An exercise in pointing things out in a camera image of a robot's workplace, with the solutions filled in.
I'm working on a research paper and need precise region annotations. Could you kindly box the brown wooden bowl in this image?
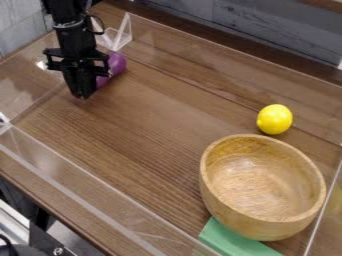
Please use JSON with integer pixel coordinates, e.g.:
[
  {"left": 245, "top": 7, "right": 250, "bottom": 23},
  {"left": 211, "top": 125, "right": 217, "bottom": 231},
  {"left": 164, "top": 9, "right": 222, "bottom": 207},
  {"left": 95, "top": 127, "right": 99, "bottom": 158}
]
[{"left": 199, "top": 134, "right": 327, "bottom": 241}]

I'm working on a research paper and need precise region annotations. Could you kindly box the clear acrylic corner bracket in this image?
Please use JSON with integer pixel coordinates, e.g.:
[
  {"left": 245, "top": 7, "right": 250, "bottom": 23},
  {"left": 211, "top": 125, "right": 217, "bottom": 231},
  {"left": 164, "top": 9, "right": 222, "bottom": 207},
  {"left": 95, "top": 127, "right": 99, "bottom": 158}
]
[{"left": 91, "top": 13, "right": 132, "bottom": 52}]

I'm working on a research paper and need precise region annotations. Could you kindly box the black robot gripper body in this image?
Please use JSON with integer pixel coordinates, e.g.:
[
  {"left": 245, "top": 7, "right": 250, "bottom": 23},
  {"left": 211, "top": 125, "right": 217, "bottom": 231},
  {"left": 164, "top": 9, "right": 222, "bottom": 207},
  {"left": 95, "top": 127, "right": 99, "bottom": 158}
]
[{"left": 42, "top": 21, "right": 112, "bottom": 78}]

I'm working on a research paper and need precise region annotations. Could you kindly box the purple toy eggplant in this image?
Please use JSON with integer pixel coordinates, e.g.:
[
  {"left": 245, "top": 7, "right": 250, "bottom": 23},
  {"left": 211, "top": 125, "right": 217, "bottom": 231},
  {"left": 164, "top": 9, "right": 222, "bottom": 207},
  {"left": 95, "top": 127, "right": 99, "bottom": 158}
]
[{"left": 96, "top": 52, "right": 127, "bottom": 89}]

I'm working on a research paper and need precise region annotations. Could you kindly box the yellow toy lemon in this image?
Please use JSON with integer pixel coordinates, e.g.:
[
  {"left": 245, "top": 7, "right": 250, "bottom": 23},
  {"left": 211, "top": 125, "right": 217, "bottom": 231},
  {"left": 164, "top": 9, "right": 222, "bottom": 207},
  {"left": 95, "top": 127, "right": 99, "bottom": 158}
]
[{"left": 257, "top": 104, "right": 294, "bottom": 135}]

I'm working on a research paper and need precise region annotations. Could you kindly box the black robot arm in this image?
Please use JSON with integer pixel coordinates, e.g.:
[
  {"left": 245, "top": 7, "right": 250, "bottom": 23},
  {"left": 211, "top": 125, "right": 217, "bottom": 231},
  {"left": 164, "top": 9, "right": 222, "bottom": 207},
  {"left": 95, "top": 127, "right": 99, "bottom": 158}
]
[{"left": 43, "top": 0, "right": 110, "bottom": 99}]

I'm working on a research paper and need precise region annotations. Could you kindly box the black metal stand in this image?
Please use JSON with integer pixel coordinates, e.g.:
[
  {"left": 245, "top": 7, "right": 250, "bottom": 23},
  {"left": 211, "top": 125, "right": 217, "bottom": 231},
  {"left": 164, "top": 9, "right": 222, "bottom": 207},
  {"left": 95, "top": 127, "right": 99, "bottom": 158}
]
[{"left": 0, "top": 178, "right": 76, "bottom": 256}]

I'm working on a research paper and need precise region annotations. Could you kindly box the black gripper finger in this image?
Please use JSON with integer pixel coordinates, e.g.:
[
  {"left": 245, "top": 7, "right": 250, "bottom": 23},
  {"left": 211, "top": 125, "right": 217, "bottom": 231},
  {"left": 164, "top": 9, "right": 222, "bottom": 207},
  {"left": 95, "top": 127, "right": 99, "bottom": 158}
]
[
  {"left": 63, "top": 69, "right": 82, "bottom": 98},
  {"left": 82, "top": 70, "right": 96, "bottom": 99}
]

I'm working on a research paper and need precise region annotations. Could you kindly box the green cloth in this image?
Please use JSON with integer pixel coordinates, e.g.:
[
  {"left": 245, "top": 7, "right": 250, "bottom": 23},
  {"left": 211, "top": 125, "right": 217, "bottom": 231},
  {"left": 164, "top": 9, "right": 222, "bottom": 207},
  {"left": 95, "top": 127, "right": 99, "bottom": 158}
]
[{"left": 198, "top": 217, "right": 283, "bottom": 256}]

